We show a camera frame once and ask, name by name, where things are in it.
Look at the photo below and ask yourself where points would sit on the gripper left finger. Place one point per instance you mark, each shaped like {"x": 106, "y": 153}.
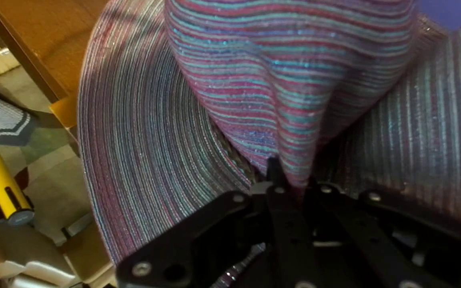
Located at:
{"x": 210, "y": 236}

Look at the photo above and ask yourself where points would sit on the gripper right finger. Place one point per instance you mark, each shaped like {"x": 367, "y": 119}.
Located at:
{"x": 374, "y": 236}

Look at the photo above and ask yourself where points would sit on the striped woven sun hat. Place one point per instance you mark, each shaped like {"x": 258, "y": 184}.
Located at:
{"x": 286, "y": 88}

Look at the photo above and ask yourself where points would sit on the wooden door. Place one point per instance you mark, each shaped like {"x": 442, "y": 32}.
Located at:
{"x": 50, "y": 44}

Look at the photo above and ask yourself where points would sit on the patterned grey rug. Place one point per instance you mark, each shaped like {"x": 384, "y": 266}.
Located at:
{"x": 2, "y": 120}

